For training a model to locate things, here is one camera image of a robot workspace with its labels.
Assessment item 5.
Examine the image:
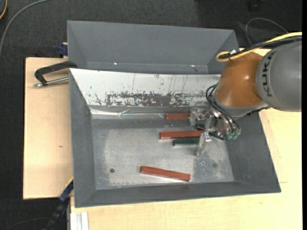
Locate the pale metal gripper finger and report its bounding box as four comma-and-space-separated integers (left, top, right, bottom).
195, 132, 213, 156
189, 108, 209, 126

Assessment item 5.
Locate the pale wood flat board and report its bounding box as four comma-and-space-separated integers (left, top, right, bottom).
23, 57, 74, 200

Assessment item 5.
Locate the dark green flat block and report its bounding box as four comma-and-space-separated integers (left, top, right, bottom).
172, 138, 201, 147

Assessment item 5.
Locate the grey metal bin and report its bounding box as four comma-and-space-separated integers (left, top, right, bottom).
66, 20, 282, 208

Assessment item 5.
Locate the red-brown flat block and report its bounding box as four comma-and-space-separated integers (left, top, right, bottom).
165, 113, 191, 120
159, 130, 205, 140
140, 165, 191, 183

